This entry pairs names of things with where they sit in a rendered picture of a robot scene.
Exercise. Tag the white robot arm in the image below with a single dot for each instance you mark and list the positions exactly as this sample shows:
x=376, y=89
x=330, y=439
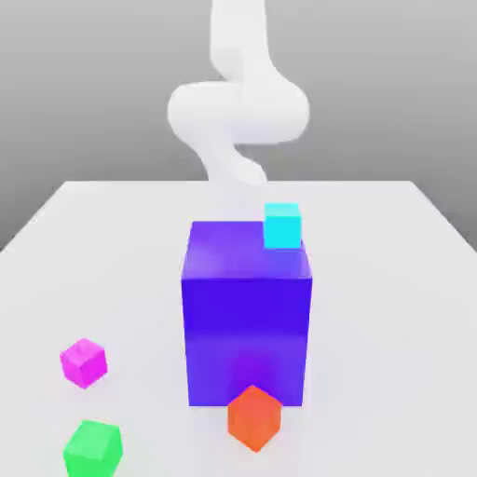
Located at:
x=238, y=111

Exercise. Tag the small cyan cube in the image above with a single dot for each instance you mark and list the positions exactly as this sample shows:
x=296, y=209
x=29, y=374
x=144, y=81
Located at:
x=282, y=228

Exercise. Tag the small orange cube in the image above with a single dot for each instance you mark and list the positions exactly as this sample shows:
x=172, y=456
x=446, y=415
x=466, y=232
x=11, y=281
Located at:
x=254, y=419

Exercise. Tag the small magenta cube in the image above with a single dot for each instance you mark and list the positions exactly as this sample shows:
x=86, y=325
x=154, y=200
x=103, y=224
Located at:
x=83, y=363

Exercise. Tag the small green cube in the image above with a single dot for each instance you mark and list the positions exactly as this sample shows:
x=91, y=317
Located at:
x=93, y=449

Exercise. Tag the large purple box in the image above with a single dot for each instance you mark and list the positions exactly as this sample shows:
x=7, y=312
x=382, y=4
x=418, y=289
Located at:
x=246, y=320

